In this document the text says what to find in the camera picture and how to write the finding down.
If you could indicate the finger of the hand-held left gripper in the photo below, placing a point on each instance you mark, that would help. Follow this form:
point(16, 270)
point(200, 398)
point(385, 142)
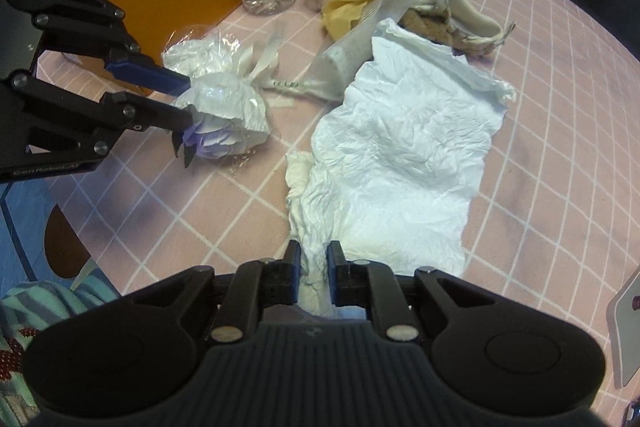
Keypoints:
point(150, 76)
point(150, 117)

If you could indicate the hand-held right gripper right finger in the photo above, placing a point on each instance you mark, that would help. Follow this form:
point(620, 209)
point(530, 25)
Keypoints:
point(334, 267)

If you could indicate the plastic purple flower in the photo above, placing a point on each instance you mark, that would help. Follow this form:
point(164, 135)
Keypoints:
point(230, 107)

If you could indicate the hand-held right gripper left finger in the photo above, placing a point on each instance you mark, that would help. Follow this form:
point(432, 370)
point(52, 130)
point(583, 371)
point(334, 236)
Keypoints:
point(294, 267)

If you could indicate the pink checked tablecloth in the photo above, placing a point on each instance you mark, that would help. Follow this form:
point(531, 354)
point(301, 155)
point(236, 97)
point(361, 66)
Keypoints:
point(550, 157)

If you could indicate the cream white mitt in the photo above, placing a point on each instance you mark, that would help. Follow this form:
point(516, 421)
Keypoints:
point(470, 14)

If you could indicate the brown plush piece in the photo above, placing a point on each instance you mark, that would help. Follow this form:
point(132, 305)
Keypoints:
point(425, 27)

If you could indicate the striped teal clothing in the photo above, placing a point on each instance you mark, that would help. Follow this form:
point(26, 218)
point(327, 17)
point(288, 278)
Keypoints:
point(30, 307)

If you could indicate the yellow snack packet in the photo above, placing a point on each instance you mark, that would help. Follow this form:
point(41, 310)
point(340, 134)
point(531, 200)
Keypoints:
point(350, 7)

